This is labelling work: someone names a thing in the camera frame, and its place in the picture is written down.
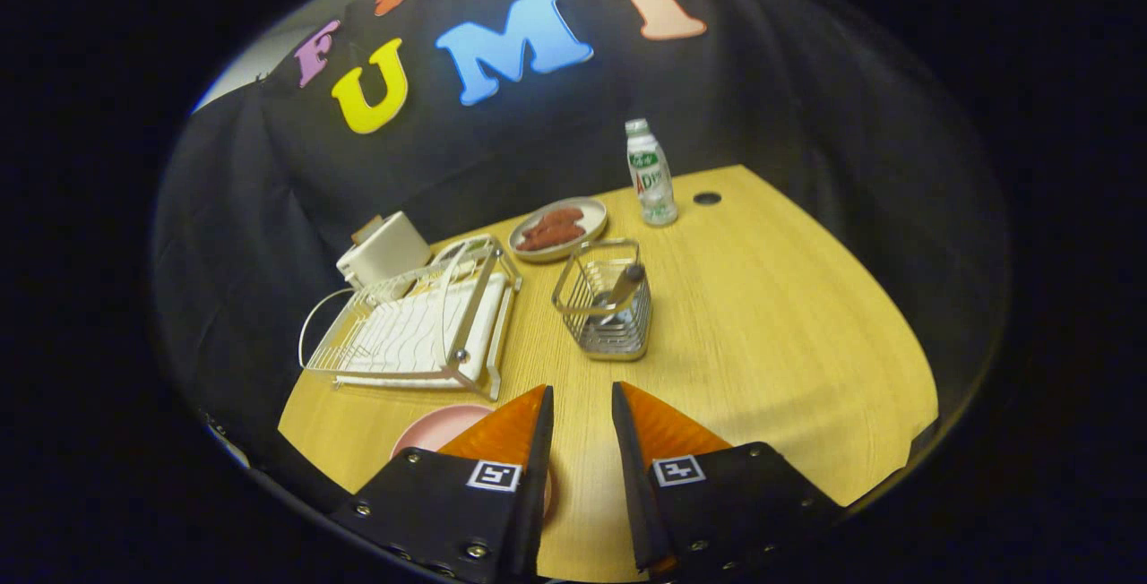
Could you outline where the white wire dish rack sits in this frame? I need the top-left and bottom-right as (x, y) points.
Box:
(298, 235), (523, 401)

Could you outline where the beige round plate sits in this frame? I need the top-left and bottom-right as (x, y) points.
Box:
(507, 196), (609, 263)

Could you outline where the metal wire basket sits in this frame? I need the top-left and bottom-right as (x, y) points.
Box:
(551, 238), (653, 362)

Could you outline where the white toaster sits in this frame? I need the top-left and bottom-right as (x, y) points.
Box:
(336, 210), (433, 291)

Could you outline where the white drip tray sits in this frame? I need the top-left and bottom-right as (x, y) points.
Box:
(333, 272), (516, 391)

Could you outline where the pink plate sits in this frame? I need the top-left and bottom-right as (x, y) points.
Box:
(390, 403), (555, 518)

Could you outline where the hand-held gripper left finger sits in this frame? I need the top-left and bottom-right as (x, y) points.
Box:
(330, 384), (556, 584)

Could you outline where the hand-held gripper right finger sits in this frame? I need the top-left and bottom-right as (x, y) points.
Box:
(611, 381), (848, 578)

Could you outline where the red meat piece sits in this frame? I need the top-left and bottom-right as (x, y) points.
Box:
(517, 224), (588, 253)
(524, 206), (585, 236)

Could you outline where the white green label bottle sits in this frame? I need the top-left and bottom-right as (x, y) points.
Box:
(625, 118), (679, 228)

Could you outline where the wooden handled spoon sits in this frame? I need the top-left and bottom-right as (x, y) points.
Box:
(587, 263), (646, 327)

